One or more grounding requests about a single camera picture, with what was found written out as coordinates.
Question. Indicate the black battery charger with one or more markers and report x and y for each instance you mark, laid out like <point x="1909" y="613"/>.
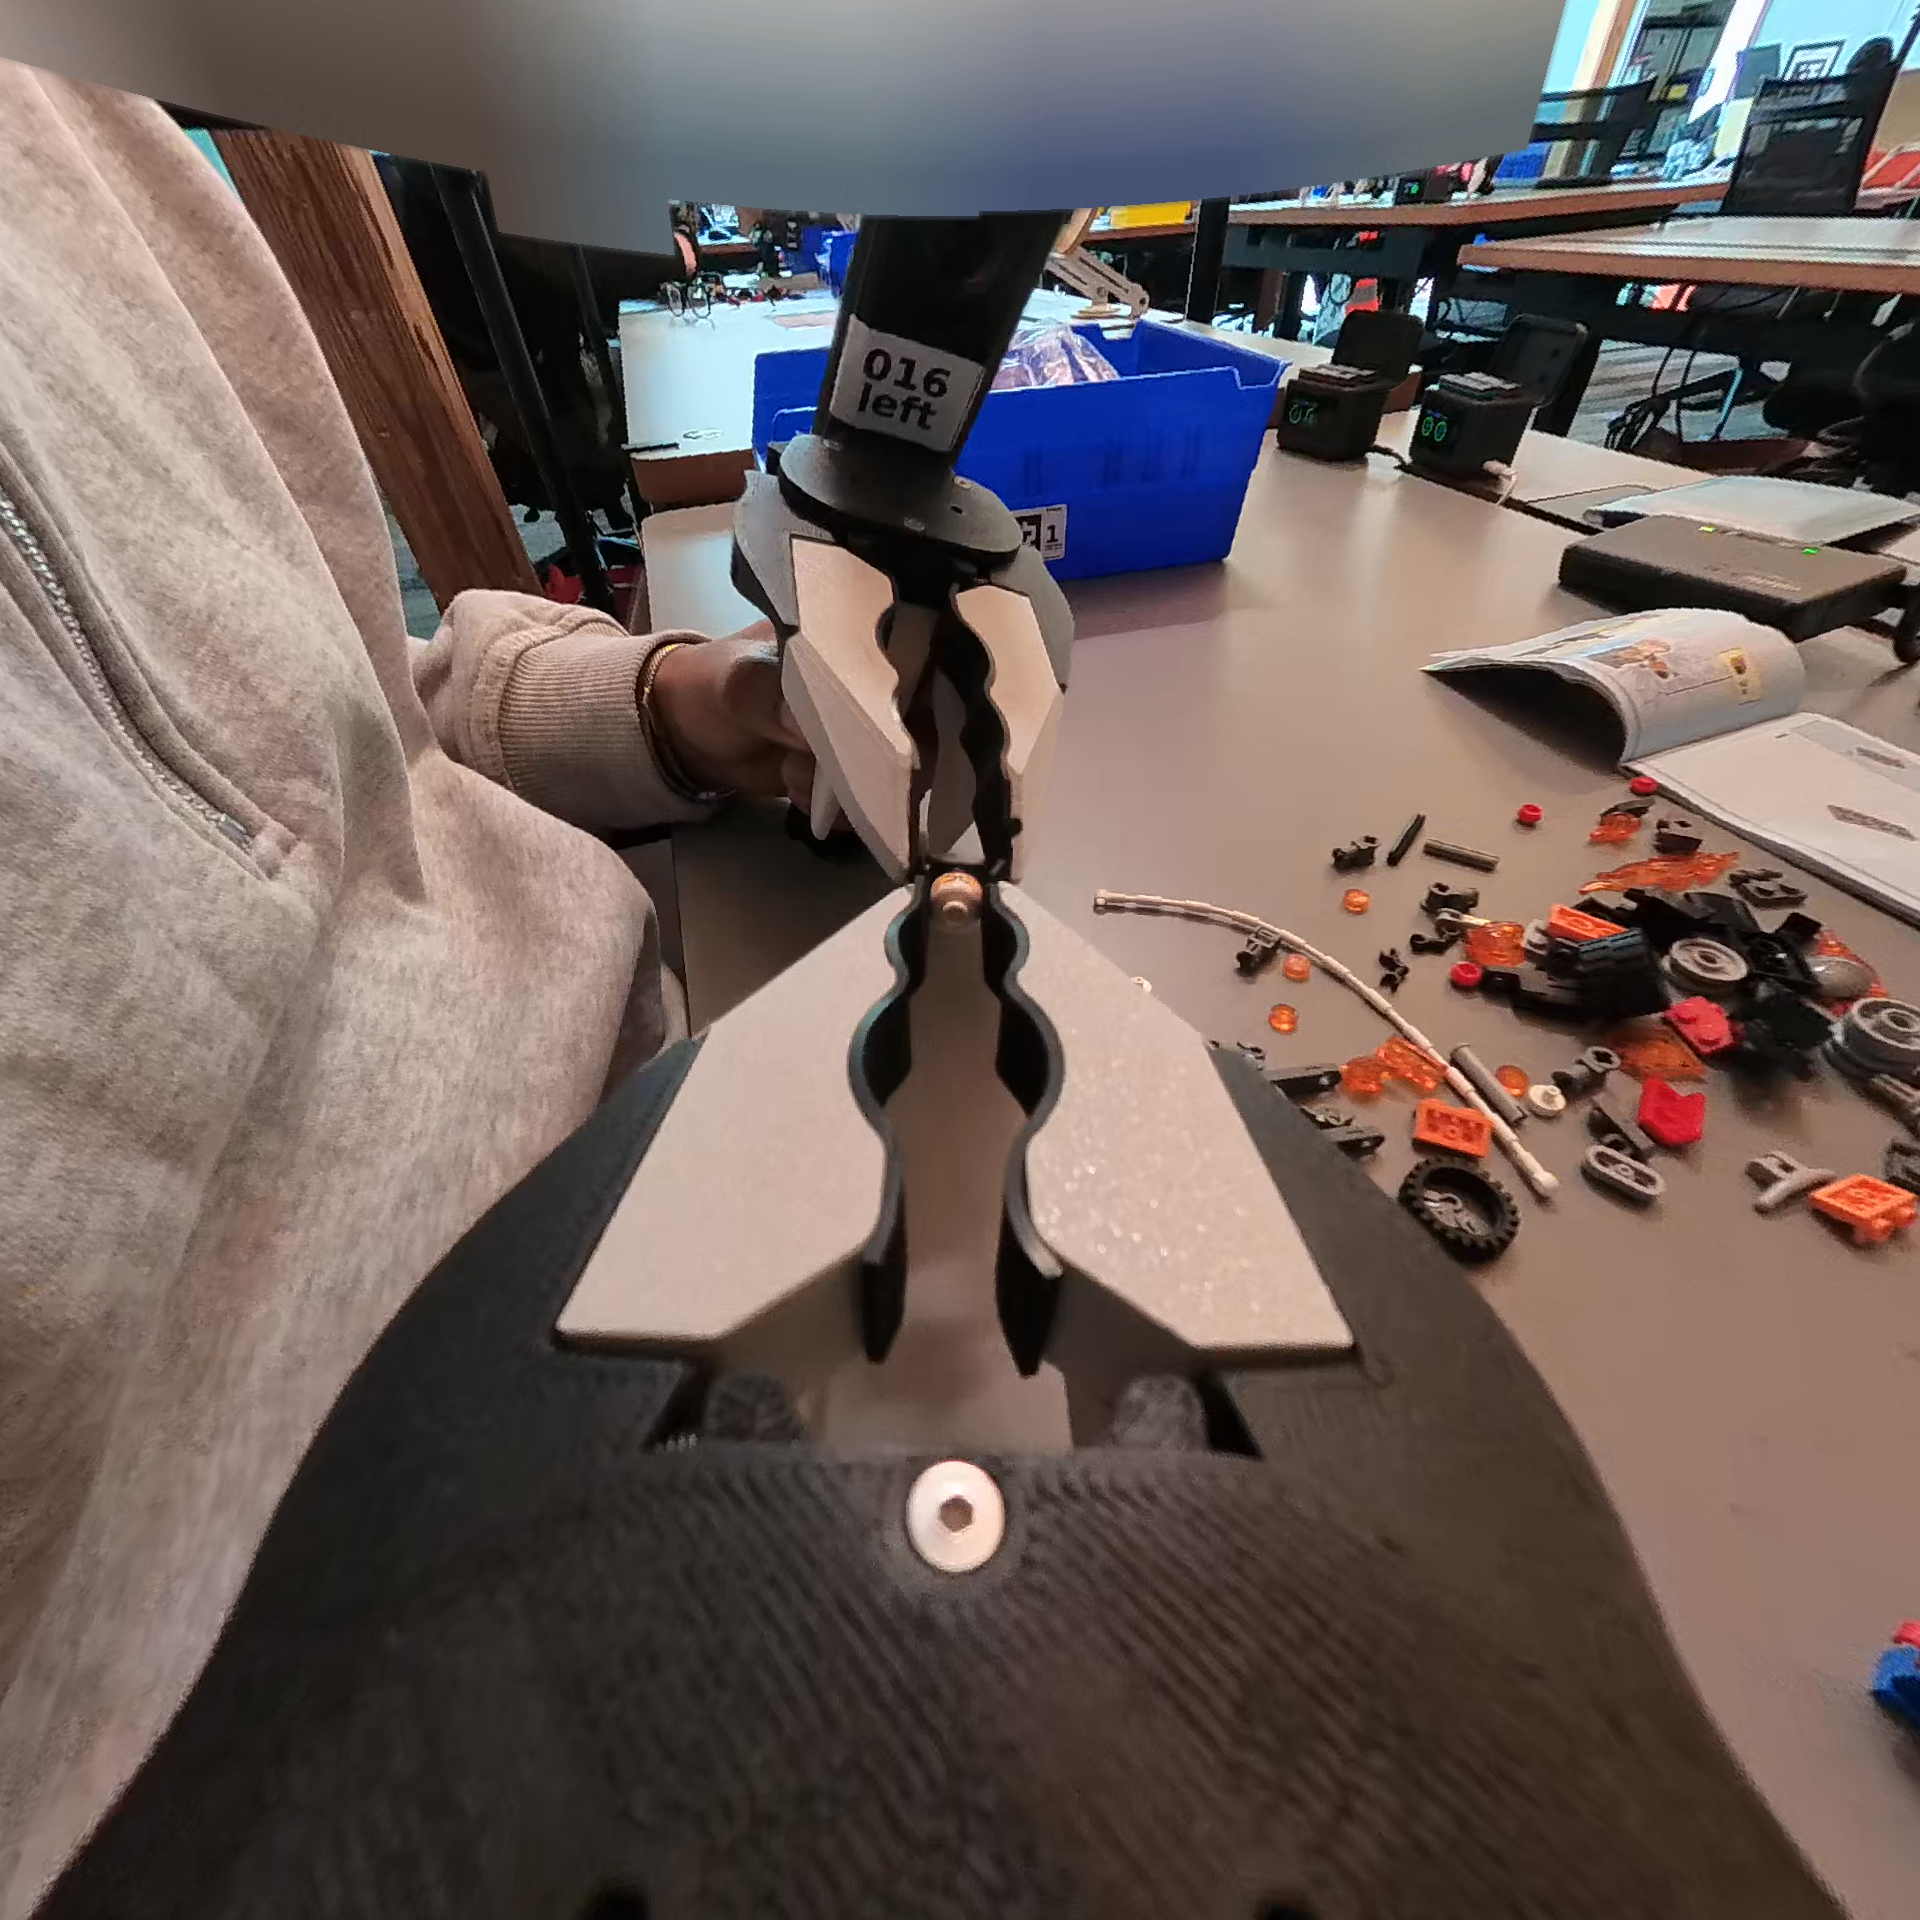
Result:
<point x="1492" y="406"/>
<point x="1344" y="389"/>

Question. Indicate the dark lego minifigure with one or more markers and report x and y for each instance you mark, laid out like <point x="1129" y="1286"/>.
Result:
<point x="959" y="896"/>

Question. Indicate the grey laptop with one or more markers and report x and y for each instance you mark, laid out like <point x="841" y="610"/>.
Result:
<point x="1771" y="510"/>

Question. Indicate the red blue lego minifigure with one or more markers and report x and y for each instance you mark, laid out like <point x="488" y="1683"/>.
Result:
<point x="1902" y="1681"/>

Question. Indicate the person's grey hoodie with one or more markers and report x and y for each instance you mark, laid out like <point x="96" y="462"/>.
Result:
<point x="182" y="901"/>

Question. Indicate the grey lego bracket assembly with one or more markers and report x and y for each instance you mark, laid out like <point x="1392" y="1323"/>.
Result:
<point x="1321" y="1118"/>

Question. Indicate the blue plastic bin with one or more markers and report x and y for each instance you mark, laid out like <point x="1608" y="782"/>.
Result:
<point x="1141" y="453"/>

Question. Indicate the person's left hand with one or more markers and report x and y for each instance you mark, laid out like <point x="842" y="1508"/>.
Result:
<point x="729" y="706"/>

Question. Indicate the wooden post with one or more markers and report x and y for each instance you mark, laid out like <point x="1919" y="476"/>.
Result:
<point x="378" y="345"/>

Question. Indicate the clear plastic bag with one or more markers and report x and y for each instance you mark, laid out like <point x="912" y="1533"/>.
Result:
<point x="1064" y="353"/>

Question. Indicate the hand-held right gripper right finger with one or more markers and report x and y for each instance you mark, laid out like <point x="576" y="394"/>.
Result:
<point x="1169" y="1200"/>

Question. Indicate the eyeglasses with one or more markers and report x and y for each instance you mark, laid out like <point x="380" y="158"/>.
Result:
<point x="686" y="301"/>

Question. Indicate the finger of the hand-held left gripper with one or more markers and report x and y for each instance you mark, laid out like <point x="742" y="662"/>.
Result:
<point x="1021" y="675"/>
<point x="841" y="675"/>

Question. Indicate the person's left forearm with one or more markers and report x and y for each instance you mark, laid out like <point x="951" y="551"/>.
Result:
<point x="523" y="692"/>

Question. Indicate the black lego tire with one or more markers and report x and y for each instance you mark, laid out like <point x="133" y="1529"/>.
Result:
<point x="1431" y="1187"/>

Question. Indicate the flat black electronics box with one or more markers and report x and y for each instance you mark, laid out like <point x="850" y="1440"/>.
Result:
<point x="1724" y="578"/>

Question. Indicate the pile of lego pieces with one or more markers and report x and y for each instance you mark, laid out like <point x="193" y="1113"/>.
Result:
<point x="1592" y="963"/>

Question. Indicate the black office chair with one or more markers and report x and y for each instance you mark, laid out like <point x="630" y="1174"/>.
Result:
<point x="1808" y="143"/>

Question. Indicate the flat instruction manual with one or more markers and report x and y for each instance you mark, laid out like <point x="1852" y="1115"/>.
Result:
<point x="1801" y="805"/>

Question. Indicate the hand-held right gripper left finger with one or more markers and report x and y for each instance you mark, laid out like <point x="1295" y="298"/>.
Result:
<point x="718" y="1200"/>

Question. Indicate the long office table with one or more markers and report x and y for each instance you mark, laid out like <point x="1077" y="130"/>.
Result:
<point x="1696" y="256"/>

